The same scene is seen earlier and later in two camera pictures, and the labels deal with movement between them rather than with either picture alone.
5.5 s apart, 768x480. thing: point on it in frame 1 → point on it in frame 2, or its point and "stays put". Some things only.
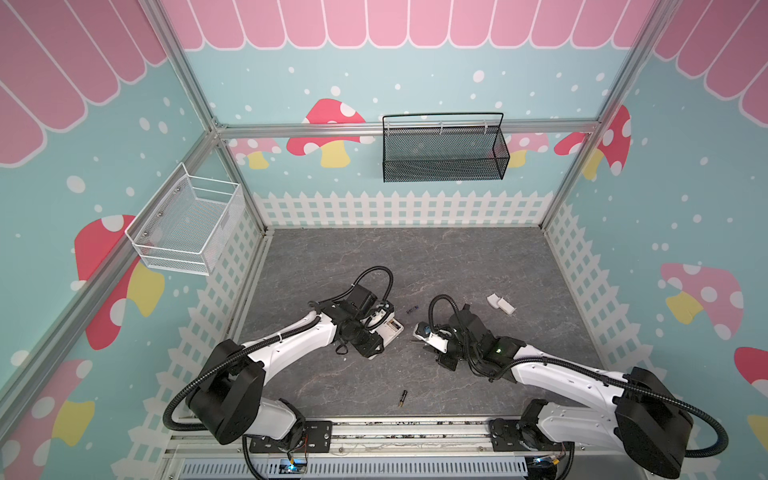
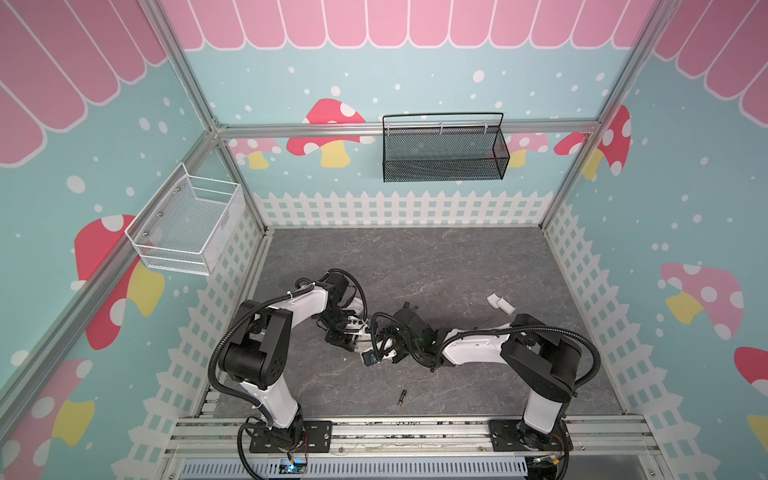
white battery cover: x=493 y=300 stays put
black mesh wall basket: x=438 y=147 stays put
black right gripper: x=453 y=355 → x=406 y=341
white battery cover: x=505 y=305 stays put
